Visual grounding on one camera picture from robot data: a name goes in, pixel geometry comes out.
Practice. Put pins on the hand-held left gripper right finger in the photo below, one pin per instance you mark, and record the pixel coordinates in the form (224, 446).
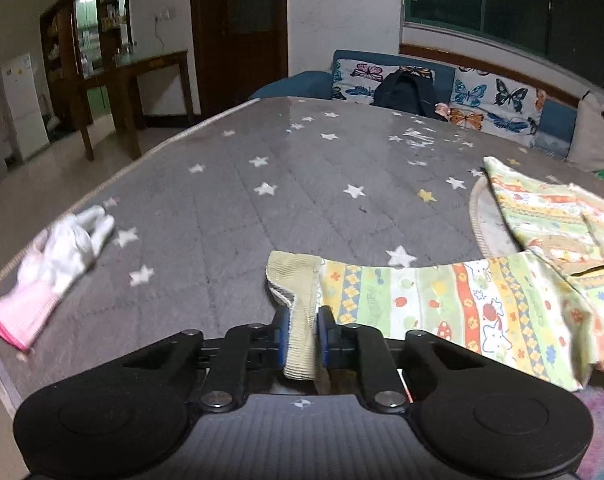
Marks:
(325, 340)

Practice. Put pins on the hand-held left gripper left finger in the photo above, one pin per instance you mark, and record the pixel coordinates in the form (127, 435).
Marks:
(281, 337)

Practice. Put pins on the green printed child's pants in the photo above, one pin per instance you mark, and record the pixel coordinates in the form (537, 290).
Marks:
(431, 300)

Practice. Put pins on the grey star-print table cover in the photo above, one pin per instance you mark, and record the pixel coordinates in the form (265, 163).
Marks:
(262, 220)

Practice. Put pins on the round induction cooktop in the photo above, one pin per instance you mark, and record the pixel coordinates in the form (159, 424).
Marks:
(486, 230)

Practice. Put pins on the white glove with pink cuff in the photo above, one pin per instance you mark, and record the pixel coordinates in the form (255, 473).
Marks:
(64, 255)

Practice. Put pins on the blue sofa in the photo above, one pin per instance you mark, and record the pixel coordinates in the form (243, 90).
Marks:
(302, 85)

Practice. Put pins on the small pink object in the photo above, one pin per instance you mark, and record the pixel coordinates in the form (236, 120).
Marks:
(440, 109)

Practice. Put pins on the black backpack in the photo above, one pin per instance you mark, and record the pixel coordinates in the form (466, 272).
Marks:
(406, 94)

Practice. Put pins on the butterfly print cushion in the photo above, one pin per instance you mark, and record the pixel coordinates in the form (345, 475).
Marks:
(354, 77)
(501, 102)

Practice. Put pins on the wooden side table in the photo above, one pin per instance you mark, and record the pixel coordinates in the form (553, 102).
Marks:
(132, 72)

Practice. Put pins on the dark wooden door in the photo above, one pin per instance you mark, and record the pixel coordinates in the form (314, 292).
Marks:
(239, 30)

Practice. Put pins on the grey pillow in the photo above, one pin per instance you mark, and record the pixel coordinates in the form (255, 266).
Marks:
(594, 132)

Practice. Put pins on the white refrigerator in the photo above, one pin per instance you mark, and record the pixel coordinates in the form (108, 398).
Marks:
(24, 105)

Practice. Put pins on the green-framed window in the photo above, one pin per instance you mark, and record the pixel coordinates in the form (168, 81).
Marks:
(501, 5)

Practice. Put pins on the wall socket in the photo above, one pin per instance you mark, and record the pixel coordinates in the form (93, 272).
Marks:
(165, 13)

